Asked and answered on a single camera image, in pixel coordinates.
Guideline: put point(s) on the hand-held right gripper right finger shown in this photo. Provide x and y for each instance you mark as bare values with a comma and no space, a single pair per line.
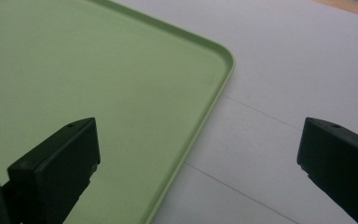
341,161

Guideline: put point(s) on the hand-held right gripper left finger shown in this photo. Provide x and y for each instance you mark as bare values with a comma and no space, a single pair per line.
56,165

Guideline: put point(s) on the light green plastic tray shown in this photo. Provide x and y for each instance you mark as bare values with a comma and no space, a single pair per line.
105,77

